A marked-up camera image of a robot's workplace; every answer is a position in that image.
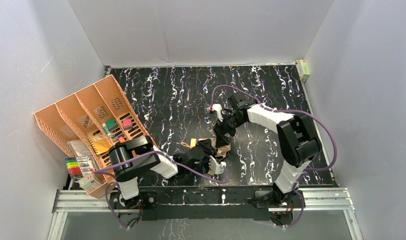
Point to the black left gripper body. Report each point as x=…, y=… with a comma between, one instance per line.
x=200, y=156

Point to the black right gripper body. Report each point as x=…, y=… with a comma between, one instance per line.
x=223, y=129

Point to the beige and black folding umbrella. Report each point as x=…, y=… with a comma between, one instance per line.
x=221, y=154

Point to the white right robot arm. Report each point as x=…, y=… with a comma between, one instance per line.
x=297, y=136

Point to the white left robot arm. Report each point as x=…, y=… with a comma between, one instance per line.
x=132, y=159

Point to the pink eraser block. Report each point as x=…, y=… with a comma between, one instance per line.
x=127, y=124

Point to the white green box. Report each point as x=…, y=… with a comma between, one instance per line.
x=303, y=69

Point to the green eraser block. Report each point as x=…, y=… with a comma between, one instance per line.
x=111, y=124

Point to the yellow spiral notebook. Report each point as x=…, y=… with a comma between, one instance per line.
x=99, y=143

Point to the glue stick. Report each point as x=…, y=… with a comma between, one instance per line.
x=106, y=129

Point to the small white red box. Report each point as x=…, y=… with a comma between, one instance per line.
x=89, y=182

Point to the orange plastic desk organizer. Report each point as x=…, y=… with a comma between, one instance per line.
x=81, y=114

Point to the coloured marker set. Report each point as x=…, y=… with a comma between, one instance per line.
x=81, y=165

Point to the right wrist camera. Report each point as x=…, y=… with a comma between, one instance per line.
x=216, y=109

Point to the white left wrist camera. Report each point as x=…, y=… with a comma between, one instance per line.
x=216, y=166

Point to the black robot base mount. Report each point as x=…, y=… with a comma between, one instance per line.
x=206, y=202

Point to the aluminium frame rail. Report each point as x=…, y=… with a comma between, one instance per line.
x=316, y=199

